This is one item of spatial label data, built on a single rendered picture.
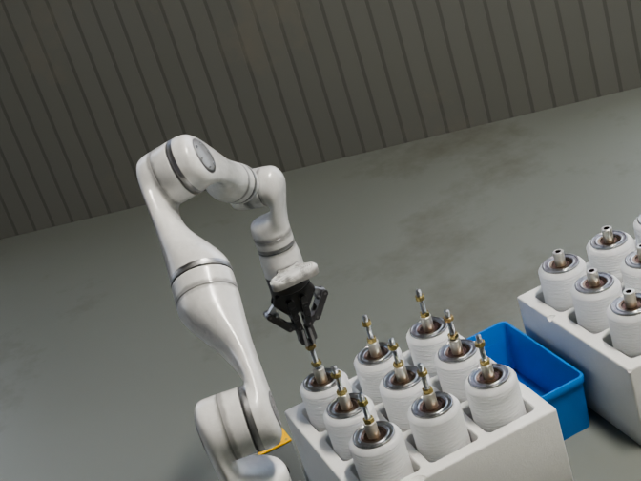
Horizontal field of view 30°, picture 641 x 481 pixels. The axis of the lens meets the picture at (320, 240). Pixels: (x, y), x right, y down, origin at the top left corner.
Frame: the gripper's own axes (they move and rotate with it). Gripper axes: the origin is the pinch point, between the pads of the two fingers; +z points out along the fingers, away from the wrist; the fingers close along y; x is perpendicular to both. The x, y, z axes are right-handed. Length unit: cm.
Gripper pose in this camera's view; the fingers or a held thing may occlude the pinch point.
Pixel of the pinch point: (306, 335)
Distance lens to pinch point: 224.7
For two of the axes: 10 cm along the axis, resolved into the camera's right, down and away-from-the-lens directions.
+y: -8.9, 4.0, -2.3
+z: 2.8, 8.7, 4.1
